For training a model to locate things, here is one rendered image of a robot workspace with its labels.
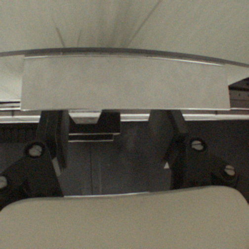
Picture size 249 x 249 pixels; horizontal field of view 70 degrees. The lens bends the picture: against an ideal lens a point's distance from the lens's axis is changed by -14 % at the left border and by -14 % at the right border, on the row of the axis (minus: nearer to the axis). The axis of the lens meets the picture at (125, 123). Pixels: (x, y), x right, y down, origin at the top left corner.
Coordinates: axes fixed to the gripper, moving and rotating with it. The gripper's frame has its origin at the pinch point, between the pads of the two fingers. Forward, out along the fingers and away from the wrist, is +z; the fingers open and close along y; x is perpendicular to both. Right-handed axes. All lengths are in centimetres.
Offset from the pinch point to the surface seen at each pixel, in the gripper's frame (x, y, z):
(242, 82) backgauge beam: -13.6, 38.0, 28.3
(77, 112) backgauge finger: -5.5, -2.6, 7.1
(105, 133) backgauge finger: -17.9, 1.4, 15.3
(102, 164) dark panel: -49, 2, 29
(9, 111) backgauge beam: -18.7, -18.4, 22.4
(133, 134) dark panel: -42, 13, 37
